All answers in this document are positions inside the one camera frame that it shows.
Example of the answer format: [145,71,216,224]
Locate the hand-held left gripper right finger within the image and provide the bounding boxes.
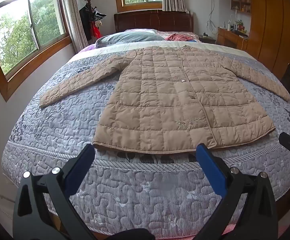
[196,143,283,240]

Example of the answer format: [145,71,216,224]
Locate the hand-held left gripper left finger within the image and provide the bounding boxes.
[12,144,103,240]

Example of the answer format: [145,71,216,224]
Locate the beige quilted jacket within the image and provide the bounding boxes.
[40,45,290,154]

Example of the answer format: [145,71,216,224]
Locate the bed with grey quilt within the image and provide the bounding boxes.
[1,41,290,233]

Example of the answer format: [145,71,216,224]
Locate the wooden wardrobe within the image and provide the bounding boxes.
[218,0,290,80]

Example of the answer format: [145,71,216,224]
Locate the wooden desk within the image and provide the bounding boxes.
[216,27,249,50]

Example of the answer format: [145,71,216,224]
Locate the dark wooden nightstand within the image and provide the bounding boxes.
[199,34,217,45]

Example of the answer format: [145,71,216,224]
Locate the red plaid cloth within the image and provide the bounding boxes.
[164,33,194,42]

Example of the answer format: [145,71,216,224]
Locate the red hanging garment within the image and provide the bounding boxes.
[91,21,102,38]

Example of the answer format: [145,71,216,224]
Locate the grey pillow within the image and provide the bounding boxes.
[94,32,164,48]

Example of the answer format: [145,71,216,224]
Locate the large wooden window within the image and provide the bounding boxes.
[0,0,72,102]

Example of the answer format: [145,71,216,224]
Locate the dark wooden headboard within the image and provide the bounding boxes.
[114,10,194,33]

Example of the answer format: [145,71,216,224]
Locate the black and white hat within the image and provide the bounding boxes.
[92,11,107,22]

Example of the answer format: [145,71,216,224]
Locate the hanging white cables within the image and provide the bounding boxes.
[206,0,217,29]

